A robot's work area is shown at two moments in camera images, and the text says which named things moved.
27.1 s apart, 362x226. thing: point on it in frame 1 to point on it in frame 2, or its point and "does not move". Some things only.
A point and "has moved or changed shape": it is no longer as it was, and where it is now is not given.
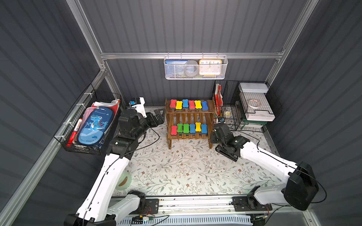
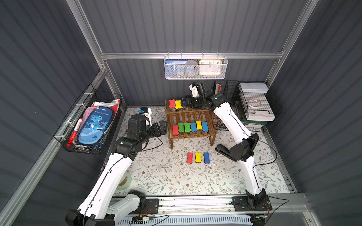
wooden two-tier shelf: (188, 124) does not move
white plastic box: (260, 116) does not move
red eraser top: (192, 106) has moved or changed shape
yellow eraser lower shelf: (198, 126) does not move
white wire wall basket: (195, 67) does not move
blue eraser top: (204, 105) has moved or changed shape
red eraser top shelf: (173, 103) does not move
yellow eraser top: (198, 104) has moved or changed shape
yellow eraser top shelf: (178, 106) does not move
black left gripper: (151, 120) to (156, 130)
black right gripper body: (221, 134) to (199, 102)
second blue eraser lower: (204, 129) does not move
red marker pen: (74, 133) does not move
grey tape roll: (191, 68) does not move
